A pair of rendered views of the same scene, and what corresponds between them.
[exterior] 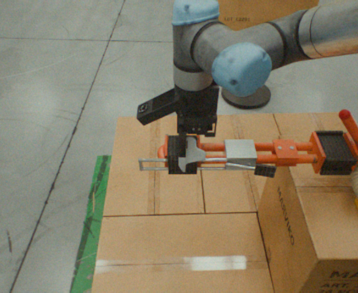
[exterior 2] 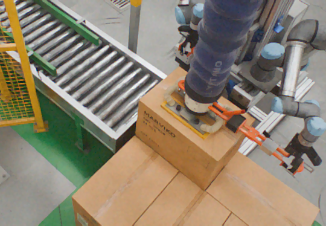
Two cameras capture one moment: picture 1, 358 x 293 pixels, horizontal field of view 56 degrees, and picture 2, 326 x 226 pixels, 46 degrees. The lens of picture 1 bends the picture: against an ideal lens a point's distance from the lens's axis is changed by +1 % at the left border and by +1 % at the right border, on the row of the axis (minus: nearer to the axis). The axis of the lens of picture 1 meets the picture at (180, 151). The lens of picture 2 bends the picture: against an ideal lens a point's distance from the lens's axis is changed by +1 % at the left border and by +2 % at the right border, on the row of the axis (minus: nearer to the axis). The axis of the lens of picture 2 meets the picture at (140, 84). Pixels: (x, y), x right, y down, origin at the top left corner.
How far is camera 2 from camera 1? 2.21 m
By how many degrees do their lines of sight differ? 78
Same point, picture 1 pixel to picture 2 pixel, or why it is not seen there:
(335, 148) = (236, 119)
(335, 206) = not seen: hidden behind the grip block
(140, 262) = (282, 216)
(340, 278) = not seen: hidden behind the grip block
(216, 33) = (318, 113)
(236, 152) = (273, 144)
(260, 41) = (306, 103)
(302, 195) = (238, 135)
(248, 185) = (194, 206)
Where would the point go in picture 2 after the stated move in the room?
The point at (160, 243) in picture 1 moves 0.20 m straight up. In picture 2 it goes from (266, 216) to (278, 204)
